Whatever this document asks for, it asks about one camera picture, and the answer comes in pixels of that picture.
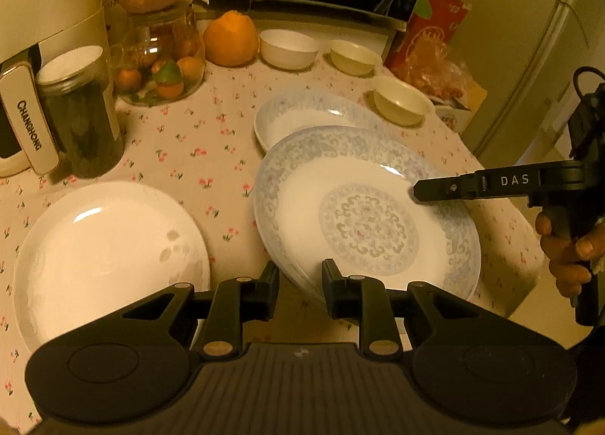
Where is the orange cardboard box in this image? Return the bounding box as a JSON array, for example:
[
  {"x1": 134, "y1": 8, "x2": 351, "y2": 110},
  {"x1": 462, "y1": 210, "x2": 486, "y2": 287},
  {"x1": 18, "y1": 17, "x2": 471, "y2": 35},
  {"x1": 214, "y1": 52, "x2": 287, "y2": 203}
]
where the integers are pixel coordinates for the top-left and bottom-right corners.
[{"x1": 383, "y1": 0, "x2": 473, "y2": 86}]

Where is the dark jar with white lid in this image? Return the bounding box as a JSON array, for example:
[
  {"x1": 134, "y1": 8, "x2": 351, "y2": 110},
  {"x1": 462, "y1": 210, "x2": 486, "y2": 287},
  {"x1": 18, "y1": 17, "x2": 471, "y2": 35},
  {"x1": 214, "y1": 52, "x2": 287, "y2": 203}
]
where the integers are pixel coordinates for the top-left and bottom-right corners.
[{"x1": 35, "y1": 45, "x2": 126, "y2": 179}]

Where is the person's right hand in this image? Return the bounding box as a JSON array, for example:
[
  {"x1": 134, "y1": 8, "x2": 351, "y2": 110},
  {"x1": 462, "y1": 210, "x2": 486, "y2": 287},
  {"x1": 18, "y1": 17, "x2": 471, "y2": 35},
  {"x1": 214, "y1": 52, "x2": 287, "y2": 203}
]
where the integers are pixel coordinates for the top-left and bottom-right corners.
[{"x1": 535, "y1": 214, "x2": 605, "y2": 309}]

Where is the blue patterned deep plate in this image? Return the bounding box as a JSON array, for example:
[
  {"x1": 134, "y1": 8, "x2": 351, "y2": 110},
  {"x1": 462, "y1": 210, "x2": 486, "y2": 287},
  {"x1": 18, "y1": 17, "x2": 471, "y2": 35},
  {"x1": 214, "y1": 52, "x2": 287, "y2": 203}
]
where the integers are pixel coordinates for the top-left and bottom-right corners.
[{"x1": 254, "y1": 89, "x2": 394, "y2": 155}]

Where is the glass jar of kumquats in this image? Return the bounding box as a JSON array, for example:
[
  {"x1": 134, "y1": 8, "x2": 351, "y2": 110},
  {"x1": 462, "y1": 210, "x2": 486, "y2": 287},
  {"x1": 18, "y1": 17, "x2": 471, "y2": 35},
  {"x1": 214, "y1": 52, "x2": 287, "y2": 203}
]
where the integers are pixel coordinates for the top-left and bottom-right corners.
[{"x1": 109, "y1": 2, "x2": 207, "y2": 107}]

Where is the white kitchen appliance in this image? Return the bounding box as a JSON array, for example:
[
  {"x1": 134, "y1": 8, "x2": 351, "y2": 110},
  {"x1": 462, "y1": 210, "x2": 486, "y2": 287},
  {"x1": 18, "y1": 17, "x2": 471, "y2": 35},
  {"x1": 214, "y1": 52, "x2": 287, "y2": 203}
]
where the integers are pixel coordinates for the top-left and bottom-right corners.
[{"x1": 0, "y1": 0, "x2": 115, "y2": 179}]

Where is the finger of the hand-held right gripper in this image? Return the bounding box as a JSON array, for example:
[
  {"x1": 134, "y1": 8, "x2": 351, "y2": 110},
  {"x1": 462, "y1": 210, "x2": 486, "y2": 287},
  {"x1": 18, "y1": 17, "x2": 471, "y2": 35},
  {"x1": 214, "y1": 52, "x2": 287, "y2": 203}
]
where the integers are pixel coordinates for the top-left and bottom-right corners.
[{"x1": 413, "y1": 168, "x2": 545, "y2": 203}]

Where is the white refrigerator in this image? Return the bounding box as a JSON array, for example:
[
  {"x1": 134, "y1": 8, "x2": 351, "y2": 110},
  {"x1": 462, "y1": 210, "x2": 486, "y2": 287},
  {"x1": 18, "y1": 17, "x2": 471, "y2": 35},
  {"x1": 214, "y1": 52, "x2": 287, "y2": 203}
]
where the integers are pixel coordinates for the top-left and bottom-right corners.
[{"x1": 436, "y1": 0, "x2": 605, "y2": 172}]

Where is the black and white carton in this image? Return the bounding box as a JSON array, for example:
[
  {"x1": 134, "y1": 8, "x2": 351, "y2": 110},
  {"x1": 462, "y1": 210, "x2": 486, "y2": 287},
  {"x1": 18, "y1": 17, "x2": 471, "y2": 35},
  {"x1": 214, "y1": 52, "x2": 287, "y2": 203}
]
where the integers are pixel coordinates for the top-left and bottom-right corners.
[{"x1": 434, "y1": 98, "x2": 489, "y2": 134}]

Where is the small cream bowl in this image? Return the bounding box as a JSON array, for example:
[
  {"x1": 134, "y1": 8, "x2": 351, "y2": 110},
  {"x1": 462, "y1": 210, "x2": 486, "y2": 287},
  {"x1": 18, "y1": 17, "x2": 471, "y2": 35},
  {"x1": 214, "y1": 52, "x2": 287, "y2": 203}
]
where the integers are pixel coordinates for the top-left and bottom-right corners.
[{"x1": 329, "y1": 39, "x2": 383, "y2": 77}]

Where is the white bowl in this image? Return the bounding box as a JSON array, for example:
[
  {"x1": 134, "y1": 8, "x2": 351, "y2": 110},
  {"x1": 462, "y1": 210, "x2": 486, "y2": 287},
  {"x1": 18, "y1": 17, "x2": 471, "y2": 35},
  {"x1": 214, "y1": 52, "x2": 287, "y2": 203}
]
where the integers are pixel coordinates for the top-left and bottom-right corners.
[{"x1": 259, "y1": 29, "x2": 321, "y2": 71}]

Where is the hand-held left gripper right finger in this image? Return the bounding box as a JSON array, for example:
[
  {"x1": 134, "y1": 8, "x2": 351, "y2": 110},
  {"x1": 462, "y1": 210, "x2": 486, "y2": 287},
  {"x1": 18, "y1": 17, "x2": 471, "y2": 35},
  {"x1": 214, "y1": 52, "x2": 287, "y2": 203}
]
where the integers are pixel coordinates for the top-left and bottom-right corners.
[{"x1": 321, "y1": 259, "x2": 495, "y2": 361}]

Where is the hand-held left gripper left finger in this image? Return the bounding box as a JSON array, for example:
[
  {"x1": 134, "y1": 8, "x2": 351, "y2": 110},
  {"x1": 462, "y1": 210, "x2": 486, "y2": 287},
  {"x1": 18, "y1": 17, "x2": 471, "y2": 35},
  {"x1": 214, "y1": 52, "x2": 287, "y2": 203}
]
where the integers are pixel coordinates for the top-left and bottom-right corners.
[{"x1": 112, "y1": 261, "x2": 281, "y2": 361}]

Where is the cherry print tablecloth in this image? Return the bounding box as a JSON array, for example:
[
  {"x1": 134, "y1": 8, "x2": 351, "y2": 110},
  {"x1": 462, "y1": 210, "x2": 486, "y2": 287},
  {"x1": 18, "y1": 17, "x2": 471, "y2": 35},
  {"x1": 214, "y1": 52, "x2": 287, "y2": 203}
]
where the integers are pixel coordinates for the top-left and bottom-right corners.
[{"x1": 0, "y1": 4, "x2": 545, "y2": 356}]

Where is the plain white plate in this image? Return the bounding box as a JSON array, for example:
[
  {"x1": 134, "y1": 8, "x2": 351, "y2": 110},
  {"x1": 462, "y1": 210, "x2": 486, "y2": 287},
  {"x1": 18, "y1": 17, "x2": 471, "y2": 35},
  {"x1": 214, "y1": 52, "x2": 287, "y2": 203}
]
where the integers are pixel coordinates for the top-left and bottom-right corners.
[{"x1": 13, "y1": 181, "x2": 211, "y2": 354}]

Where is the clear plastic bag of fruit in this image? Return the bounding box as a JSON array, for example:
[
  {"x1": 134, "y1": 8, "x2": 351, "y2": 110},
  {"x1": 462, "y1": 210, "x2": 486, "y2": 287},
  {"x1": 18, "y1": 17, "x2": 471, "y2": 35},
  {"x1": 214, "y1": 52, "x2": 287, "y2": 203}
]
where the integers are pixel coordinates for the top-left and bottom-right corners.
[{"x1": 391, "y1": 53, "x2": 487, "y2": 110}]

